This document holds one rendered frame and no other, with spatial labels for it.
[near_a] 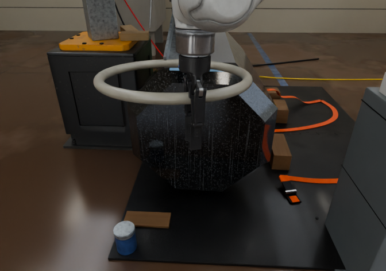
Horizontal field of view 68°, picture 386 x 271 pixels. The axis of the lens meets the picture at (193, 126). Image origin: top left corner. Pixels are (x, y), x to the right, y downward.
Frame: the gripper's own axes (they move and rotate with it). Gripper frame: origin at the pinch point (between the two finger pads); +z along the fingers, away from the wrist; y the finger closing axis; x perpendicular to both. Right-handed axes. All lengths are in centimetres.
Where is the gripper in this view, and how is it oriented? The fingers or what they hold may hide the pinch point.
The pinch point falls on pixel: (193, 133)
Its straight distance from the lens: 75.0
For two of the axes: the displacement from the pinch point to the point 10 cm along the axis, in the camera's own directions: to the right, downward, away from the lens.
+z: -0.2, 9.2, 4.0
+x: -9.7, 0.8, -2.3
